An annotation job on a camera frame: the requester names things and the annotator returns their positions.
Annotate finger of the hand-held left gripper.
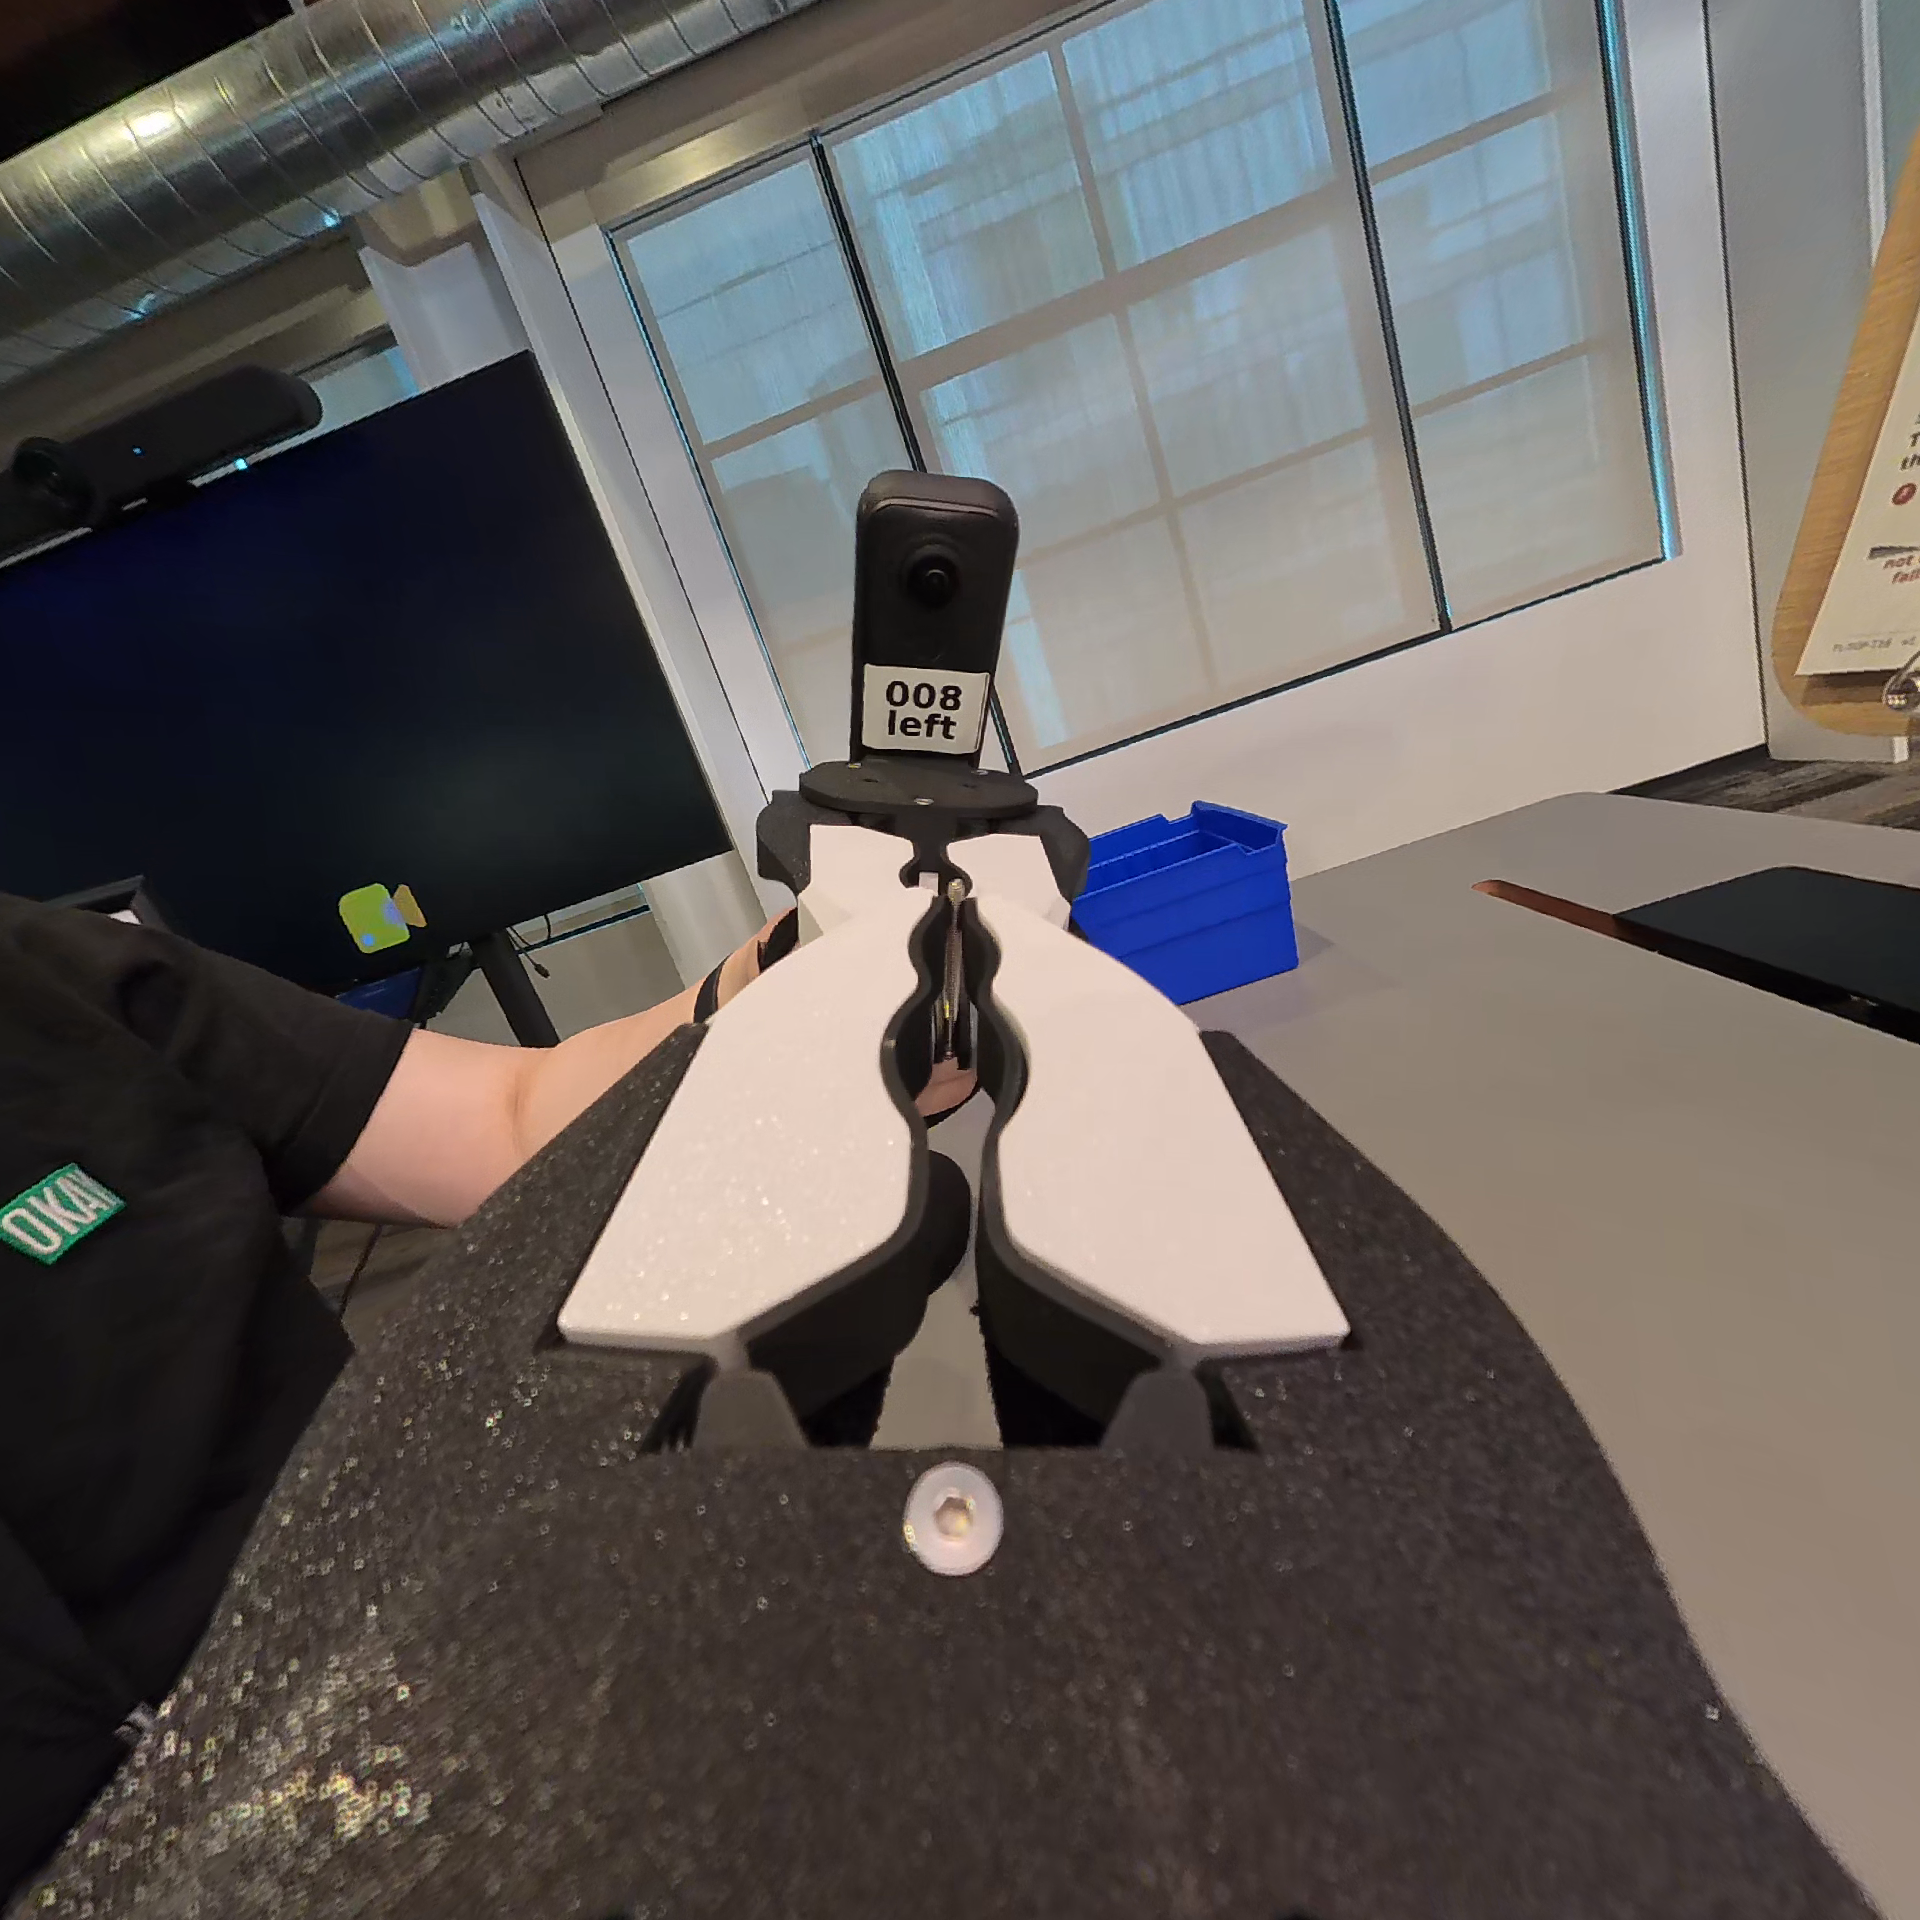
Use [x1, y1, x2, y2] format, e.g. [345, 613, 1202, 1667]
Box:
[960, 836, 1074, 923]
[795, 828, 939, 947]

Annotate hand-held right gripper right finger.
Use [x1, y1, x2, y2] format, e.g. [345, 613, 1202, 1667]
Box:
[972, 886, 1354, 1370]

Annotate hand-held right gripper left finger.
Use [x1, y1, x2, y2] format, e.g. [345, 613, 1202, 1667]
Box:
[558, 884, 939, 1366]

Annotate thin metal screw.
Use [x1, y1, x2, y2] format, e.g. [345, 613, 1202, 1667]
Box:
[932, 874, 974, 1069]

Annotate blue plastic bin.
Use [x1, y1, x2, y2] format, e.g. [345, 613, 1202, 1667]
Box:
[1073, 802, 1298, 1007]

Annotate person's left forearm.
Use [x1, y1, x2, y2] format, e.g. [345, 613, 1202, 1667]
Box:
[294, 1007, 706, 1231]

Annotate grey desk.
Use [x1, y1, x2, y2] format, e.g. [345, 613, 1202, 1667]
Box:
[1185, 791, 1920, 1920]

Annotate person's left hand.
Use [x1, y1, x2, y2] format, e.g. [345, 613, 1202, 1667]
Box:
[737, 932, 982, 1129]

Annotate frosted glass window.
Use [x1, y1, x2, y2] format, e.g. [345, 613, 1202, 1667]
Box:
[608, 0, 1674, 769]

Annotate person's black shirt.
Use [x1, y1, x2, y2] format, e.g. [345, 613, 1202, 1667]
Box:
[0, 892, 414, 1907]

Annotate black tablet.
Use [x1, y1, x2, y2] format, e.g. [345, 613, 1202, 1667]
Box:
[1612, 867, 1920, 1044]

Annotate black video bar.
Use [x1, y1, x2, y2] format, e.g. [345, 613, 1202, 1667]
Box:
[0, 367, 326, 548]

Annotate wooden board with instruction sheet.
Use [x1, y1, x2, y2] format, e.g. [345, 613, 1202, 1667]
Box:
[1770, 194, 1920, 737]

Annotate black desk frame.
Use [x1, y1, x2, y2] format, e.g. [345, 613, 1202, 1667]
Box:
[451, 930, 564, 1052]

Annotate black wall screen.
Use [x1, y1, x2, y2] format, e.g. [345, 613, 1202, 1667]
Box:
[0, 353, 776, 993]

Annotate silver air duct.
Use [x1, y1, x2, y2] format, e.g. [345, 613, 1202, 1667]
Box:
[0, 0, 841, 339]

